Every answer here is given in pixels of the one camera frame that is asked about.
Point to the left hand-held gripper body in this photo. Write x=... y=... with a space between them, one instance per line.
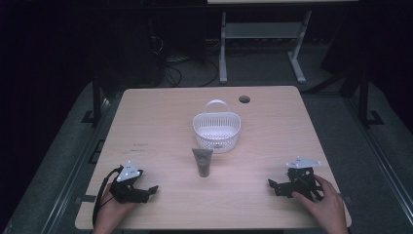
x=125 y=190

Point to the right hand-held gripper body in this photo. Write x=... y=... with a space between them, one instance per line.
x=303 y=182

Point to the person's left hand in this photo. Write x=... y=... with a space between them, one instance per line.
x=112 y=211

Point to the person's right hand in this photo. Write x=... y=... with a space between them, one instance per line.
x=324 y=208

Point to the grey squeeze tube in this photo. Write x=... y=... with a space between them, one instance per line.
x=202 y=161

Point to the white plastic basket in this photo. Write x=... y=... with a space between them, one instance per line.
x=217 y=130

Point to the round table grommet hole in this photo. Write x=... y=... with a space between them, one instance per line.
x=244 y=99

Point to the black metal stand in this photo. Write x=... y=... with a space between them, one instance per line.
x=365 y=100
x=96 y=100

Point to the white metal table frame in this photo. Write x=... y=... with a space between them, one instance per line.
x=259 y=31

